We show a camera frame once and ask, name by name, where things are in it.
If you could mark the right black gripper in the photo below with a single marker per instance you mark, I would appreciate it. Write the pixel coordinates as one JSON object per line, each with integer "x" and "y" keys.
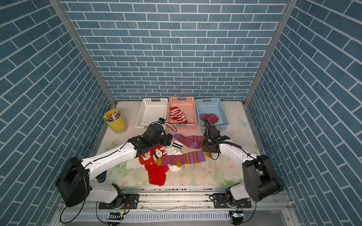
{"x": 204, "y": 146}

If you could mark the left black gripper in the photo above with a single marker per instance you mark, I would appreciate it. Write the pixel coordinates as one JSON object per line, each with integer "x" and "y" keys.
{"x": 167, "y": 139}

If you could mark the red white striped sock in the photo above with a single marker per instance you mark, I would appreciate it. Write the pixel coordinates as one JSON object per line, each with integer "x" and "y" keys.
{"x": 177, "y": 115}

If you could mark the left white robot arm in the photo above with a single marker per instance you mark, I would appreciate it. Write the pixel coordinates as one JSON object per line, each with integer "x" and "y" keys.
{"x": 75, "y": 181}

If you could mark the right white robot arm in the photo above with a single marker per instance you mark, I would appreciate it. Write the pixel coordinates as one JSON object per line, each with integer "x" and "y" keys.
{"x": 260, "y": 180}

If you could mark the white plastic basket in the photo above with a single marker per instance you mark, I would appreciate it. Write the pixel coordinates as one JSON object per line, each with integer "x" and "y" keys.
{"x": 151, "y": 110}

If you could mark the blue plastic basket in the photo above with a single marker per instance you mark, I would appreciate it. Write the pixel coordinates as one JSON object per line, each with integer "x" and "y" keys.
{"x": 212, "y": 110}

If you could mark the pink plastic basket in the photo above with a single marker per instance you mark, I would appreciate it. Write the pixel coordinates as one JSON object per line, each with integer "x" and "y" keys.
{"x": 187, "y": 106}

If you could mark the purple striped sock front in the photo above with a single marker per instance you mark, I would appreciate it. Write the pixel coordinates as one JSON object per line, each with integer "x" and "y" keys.
{"x": 182, "y": 159}

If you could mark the black white striped sock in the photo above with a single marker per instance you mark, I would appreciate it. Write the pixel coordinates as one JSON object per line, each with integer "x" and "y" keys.
{"x": 177, "y": 145}

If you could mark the red santa sock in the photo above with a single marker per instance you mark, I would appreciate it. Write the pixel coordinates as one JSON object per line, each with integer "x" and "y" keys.
{"x": 157, "y": 174}

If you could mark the yellow pen cup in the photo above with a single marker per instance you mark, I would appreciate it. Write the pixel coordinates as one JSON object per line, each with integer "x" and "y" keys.
{"x": 115, "y": 120}

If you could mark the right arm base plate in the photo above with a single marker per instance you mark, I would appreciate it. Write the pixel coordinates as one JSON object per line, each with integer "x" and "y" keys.
{"x": 224, "y": 200}

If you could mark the aluminium front rail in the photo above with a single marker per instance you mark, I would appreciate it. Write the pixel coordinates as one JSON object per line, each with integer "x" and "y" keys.
{"x": 180, "y": 205}

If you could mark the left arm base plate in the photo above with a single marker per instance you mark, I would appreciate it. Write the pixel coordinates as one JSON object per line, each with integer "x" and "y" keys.
{"x": 127, "y": 202}

